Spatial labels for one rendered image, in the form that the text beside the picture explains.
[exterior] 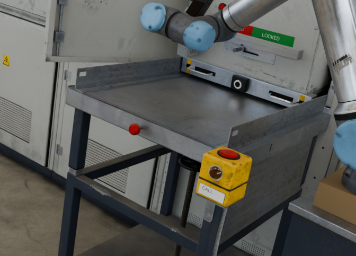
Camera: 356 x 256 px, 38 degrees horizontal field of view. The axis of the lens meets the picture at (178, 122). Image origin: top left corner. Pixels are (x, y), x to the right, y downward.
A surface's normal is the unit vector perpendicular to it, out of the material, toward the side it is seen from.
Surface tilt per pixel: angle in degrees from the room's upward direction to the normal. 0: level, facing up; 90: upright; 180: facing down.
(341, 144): 100
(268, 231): 90
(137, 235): 0
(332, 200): 90
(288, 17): 94
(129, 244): 0
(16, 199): 0
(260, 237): 90
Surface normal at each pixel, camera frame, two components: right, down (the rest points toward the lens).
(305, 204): 0.17, -0.93
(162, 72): 0.80, 0.32
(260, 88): -0.59, 0.22
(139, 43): 0.58, 0.36
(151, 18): -0.54, 0.00
